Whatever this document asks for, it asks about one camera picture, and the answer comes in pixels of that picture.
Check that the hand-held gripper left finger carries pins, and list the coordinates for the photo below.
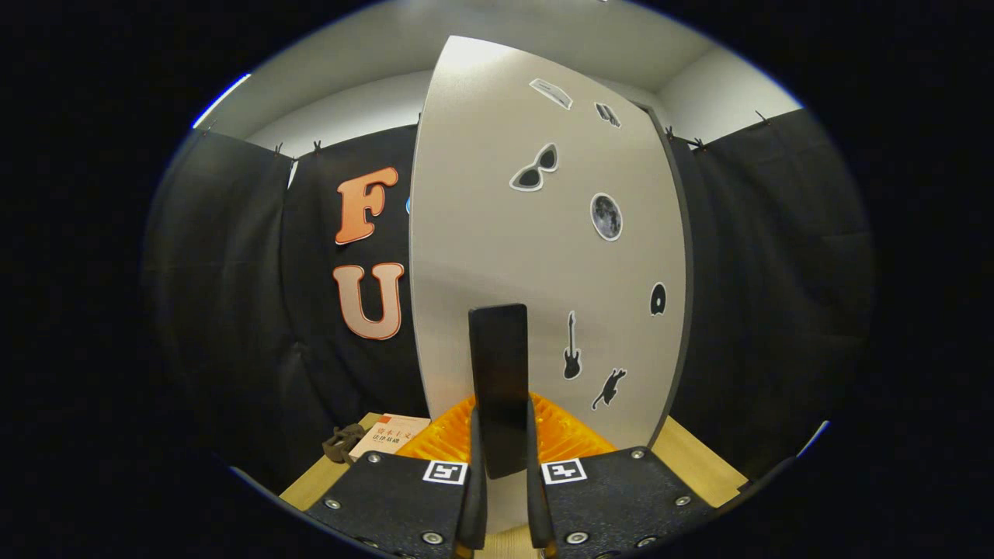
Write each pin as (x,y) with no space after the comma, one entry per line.
(474,512)

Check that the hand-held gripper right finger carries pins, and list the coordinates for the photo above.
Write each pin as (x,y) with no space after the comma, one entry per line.
(538,512)

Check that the beige red cover book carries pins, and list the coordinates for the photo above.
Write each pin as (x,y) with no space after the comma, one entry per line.
(388,439)

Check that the small brown object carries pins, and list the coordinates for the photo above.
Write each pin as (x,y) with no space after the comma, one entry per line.
(342,444)

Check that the black backdrop cloth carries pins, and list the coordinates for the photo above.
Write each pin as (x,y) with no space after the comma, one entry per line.
(776,272)

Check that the ceiling light strip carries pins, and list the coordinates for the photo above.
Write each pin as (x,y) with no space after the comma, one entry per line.
(225,97)

